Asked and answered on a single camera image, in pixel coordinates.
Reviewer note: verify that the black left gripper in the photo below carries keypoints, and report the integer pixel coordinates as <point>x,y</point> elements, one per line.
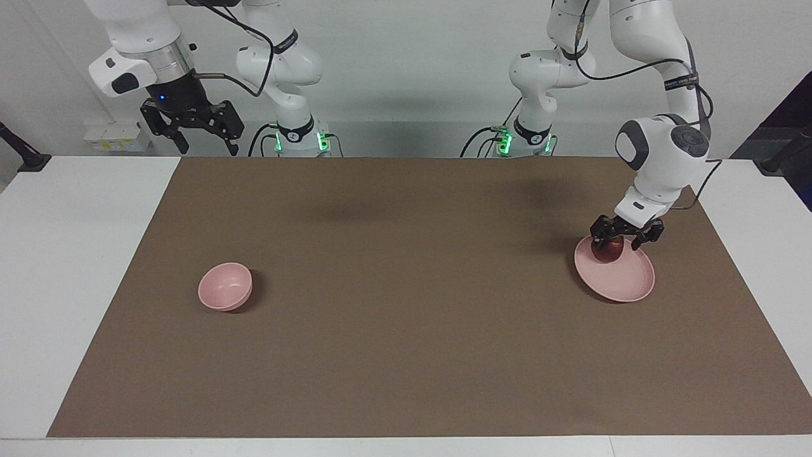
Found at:
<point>631,225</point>

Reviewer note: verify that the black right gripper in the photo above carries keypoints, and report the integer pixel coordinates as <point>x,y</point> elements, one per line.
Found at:
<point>181,101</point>

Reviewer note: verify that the dark red apple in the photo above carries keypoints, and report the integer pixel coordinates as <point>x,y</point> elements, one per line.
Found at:
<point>609,252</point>

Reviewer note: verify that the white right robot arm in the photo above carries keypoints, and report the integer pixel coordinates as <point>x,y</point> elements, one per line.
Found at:
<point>282,63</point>

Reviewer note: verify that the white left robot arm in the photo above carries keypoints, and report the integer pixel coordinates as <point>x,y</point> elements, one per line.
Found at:
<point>666,152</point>

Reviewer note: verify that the pink plate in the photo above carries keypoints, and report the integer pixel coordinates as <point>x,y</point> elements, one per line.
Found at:
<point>622,280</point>

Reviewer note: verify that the pink bowl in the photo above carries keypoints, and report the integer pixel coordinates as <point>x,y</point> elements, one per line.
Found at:
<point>223,287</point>

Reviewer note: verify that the black clamp stand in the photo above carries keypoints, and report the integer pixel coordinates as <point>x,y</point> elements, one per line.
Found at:
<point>783,155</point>
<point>28,158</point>

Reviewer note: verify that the dark blue panel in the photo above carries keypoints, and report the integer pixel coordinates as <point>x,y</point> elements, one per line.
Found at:
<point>790,114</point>

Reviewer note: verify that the brown table mat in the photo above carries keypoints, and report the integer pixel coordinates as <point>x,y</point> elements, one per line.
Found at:
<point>406,317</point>

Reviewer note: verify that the white wall socket box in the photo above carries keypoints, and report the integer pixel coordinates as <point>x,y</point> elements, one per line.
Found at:
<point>117,138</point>

